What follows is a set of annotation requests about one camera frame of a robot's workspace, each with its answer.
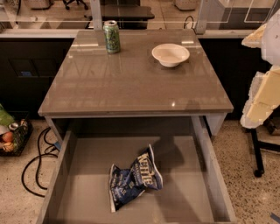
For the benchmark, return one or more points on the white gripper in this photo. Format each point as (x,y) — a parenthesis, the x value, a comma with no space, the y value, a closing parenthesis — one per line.
(271,44)

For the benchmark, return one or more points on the blue Kettle chip bag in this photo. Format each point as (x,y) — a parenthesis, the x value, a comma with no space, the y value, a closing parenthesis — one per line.
(126,185)

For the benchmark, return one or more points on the grey open top drawer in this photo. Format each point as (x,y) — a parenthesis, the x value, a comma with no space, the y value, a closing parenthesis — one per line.
(193,190)

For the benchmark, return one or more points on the green bag in basket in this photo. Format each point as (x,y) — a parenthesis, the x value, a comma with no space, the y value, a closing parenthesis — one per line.
(5,118)

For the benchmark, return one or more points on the black wheeled stand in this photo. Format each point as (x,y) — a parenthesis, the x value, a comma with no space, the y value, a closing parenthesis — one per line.
(273,127)

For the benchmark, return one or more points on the white bowl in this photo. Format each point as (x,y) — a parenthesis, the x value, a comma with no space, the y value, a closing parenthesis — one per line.
(170,55)

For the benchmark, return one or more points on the green soda can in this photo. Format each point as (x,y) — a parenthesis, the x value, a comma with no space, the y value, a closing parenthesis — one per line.
(111,33)

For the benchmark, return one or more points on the black basket with fruit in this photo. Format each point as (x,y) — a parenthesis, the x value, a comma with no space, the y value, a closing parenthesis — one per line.
(21,133)

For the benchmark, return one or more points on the orange fruit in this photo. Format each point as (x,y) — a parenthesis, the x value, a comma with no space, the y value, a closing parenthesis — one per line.
(7,137)

